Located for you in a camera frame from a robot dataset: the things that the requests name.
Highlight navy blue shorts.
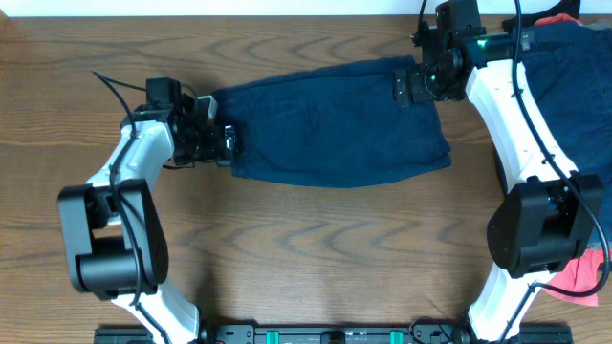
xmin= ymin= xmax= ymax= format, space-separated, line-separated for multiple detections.
xmin=520 ymin=22 xmax=611 ymax=237
xmin=212 ymin=55 xmax=451 ymax=188

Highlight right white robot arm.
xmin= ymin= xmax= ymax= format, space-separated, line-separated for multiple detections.
xmin=394 ymin=31 xmax=603 ymax=343

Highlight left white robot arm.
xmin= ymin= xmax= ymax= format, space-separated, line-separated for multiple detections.
xmin=57 ymin=103 xmax=235 ymax=343

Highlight stacked navy blue shorts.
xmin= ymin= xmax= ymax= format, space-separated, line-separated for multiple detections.
xmin=520 ymin=22 xmax=611 ymax=237

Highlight black garment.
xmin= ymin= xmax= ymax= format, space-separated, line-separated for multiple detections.
xmin=501 ymin=0 xmax=581 ymax=33

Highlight red garment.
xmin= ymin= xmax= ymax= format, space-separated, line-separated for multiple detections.
xmin=533 ymin=12 xmax=612 ymax=308

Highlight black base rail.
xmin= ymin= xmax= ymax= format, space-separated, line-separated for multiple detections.
xmin=93 ymin=317 xmax=574 ymax=344

